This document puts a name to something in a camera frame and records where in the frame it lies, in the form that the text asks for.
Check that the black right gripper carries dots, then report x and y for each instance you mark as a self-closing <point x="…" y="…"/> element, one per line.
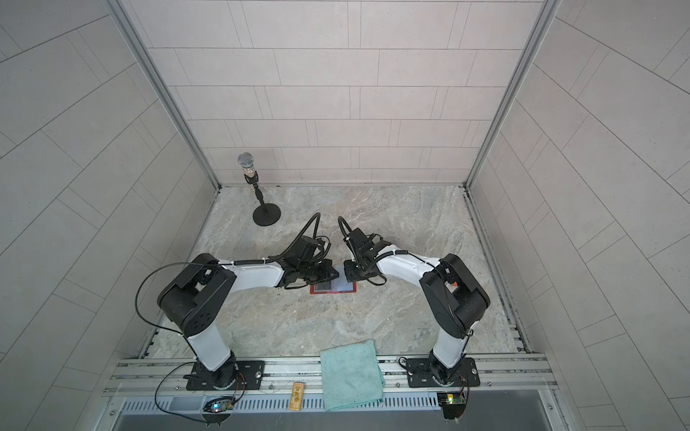
<point x="351" y="277"/>

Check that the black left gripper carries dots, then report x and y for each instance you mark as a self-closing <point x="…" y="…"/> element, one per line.
<point x="327" y="267"/>

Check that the red card holder wallet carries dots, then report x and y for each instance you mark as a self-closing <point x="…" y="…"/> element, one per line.
<point x="339" y="285"/>

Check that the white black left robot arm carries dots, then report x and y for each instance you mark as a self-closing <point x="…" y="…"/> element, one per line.
<point x="195" y="297"/>

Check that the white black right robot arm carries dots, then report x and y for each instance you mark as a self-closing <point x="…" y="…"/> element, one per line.
<point x="456" y="299"/>

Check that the microphone on black stand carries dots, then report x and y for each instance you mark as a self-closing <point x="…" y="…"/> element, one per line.
<point x="266" y="214"/>

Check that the teal folded cloth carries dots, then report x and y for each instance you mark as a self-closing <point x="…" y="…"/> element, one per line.
<point x="351" y="376"/>

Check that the small wooden block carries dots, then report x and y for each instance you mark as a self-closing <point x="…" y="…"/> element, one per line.
<point x="297" y="396"/>

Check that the left green circuit board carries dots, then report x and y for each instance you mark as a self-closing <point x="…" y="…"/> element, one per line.
<point x="219" y="405"/>

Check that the green circuit board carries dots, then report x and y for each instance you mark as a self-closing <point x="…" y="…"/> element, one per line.
<point x="219" y="405"/>
<point x="452" y="405"/>

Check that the right green circuit board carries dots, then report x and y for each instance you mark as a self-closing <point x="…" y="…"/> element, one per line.
<point x="452" y="405"/>

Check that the aluminium corner profile left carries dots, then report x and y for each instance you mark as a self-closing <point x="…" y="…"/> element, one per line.
<point x="139" y="50"/>

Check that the aluminium corner profile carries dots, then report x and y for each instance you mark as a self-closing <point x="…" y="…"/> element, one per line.
<point x="139" y="50"/>
<point x="526" y="59"/>

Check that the aluminium corner profile right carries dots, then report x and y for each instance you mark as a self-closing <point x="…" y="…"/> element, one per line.
<point x="526" y="59"/>

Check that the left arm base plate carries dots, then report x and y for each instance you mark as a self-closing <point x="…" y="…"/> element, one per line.
<point x="234" y="375"/>

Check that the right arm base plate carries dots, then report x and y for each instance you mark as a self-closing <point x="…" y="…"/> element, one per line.
<point x="431" y="373"/>

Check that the aluminium rail frame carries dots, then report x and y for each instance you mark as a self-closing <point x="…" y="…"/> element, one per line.
<point x="278" y="375"/>

